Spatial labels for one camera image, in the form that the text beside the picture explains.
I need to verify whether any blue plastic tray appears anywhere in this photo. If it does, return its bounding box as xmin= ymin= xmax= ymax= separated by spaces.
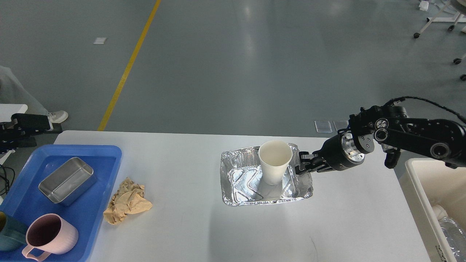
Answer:
xmin=1 ymin=144 xmax=122 ymax=262

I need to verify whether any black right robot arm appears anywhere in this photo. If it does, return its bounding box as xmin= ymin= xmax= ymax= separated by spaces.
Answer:
xmin=294 ymin=96 xmax=466 ymax=175

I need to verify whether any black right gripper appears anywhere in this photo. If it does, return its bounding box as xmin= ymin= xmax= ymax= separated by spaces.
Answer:
xmin=295 ymin=133 xmax=366 ymax=176

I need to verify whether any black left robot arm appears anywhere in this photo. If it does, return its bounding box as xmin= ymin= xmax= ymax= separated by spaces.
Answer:
xmin=0 ymin=113 xmax=63 ymax=154

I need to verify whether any beige waste bin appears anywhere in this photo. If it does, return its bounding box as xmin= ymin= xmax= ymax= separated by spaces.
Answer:
xmin=399 ymin=159 xmax=466 ymax=262

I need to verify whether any small steel tray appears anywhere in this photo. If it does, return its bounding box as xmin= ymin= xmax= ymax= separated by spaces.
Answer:
xmin=38 ymin=156 xmax=98 ymax=207

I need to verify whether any white side table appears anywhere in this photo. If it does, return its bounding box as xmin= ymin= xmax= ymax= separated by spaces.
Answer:
xmin=0 ymin=103 xmax=28 ymax=164

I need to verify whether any clear floor plate left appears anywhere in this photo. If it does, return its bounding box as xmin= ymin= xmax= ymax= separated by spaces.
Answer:
xmin=314 ymin=120 xmax=333 ymax=133

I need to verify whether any person's leg in grey trousers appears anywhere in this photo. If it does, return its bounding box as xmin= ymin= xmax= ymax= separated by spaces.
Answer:
xmin=0 ymin=66 xmax=49 ymax=115

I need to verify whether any white rolling stand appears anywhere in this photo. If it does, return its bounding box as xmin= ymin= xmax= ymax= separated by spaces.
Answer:
xmin=413 ymin=0 xmax=466 ymax=82

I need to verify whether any teal mug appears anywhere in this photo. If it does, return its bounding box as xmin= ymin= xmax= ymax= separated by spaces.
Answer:
xmin=0 ymin=212 xmax=28 ymax=252

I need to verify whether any clear floor plate right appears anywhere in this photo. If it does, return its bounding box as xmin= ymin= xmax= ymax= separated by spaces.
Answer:
xmin=333 ymin=120 xmax=349 ymax=132

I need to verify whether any clear floor plate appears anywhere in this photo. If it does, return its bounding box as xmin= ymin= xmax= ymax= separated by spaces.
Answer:
xmin=333 ymin=120 xmax=349 ymax=132
xmin=314 ymin=120 xmax=333 ymax=133

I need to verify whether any white paper cup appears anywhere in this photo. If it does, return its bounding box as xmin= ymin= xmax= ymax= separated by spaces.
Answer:
xmin=258 ymin=140 xmax=293 ymax=186

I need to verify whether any pink ribbed mug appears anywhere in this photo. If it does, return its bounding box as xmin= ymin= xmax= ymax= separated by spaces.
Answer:
xmin=21 ymin=213 xmax=79 ymax=262

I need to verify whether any white sneaker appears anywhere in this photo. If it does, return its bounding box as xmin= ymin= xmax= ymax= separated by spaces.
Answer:
xmin=47 ymin=111 xmax=69 ymax=124

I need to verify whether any brown paper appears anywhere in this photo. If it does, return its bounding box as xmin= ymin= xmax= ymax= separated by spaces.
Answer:
xmin=103 ymin=177 xmax=153 ymax=225

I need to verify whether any clear plastic bottle in bin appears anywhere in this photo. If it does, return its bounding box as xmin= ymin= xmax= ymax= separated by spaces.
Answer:
xmin=432 ymin=205 xmax=466 ymax=262

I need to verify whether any aluminium foil tray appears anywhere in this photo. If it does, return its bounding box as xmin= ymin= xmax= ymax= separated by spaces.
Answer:
xmin=220 ymin=143 xmax=313 ymax=207

